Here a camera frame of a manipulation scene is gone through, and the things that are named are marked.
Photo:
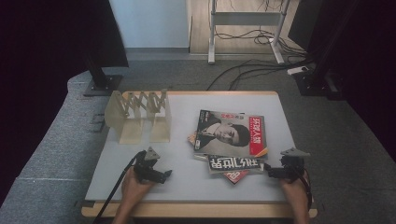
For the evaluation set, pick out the white power strip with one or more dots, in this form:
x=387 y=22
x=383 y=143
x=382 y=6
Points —
x=297 y=70

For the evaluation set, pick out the beige expandable book rack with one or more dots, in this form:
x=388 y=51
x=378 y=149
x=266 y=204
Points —
x=132 y=132

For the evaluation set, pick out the black stand with heavy base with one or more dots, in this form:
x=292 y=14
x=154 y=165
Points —
x=314 y=82

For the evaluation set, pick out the black panel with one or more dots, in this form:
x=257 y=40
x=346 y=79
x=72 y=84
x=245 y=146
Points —
x=303 y=21

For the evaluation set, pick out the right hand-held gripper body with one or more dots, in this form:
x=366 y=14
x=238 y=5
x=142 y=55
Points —
x=292 y=166

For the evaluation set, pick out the person's left hand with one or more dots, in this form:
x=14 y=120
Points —
x=132 y=189

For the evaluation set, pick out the red tunnel art magazine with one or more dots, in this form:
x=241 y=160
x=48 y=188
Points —
x=235 y=177

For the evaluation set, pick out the black curtain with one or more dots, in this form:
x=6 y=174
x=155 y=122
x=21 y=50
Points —
x=373 y=62
x=46 y=46

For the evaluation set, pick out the person's right hand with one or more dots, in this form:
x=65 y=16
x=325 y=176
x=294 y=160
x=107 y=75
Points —
x=297 y=193

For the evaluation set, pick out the white metal desk frame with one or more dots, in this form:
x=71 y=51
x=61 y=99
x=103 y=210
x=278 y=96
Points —
x=243 y=18

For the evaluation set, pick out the black stand with base plate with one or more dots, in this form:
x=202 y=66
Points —
x=101 y=84

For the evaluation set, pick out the portrait magazine with red banner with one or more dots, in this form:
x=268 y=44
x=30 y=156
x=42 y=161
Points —
x=230 y=133

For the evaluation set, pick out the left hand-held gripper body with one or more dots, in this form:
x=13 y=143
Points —
x=144 y=166

